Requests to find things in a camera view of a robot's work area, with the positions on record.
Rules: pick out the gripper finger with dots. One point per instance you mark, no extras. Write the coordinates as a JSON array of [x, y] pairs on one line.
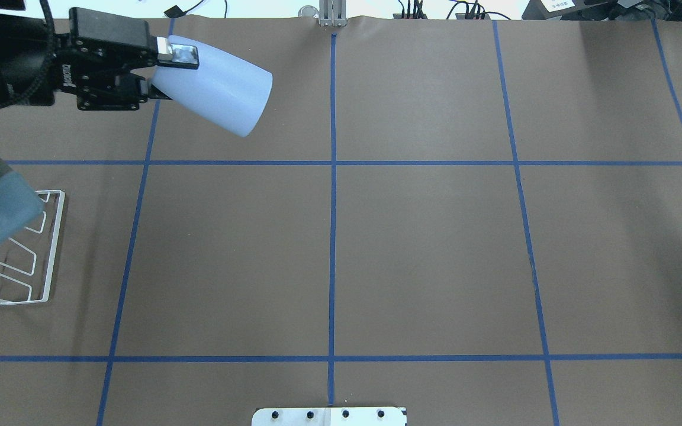
[[132, 87], [127, 40]]

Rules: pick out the light blue plastic cup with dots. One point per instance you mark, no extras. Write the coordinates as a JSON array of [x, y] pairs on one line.
[[224, 89]]

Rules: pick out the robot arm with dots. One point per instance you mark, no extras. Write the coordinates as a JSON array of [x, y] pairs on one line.
[[27, 46]]

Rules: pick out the blue tape grid lines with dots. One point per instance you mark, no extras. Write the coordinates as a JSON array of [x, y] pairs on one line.
[[478, 221]]

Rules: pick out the black equipment at table edge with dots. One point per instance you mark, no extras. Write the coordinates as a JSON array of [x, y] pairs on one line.
[[603, 11]]

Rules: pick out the aluminium frame structure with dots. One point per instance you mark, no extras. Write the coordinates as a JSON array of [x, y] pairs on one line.
[[332, 13]]

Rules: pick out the white wire cup holder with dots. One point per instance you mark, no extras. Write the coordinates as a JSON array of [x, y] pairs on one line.
[[28, 258]]

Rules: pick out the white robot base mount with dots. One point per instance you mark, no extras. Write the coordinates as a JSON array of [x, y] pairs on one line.
[[360, 415]]

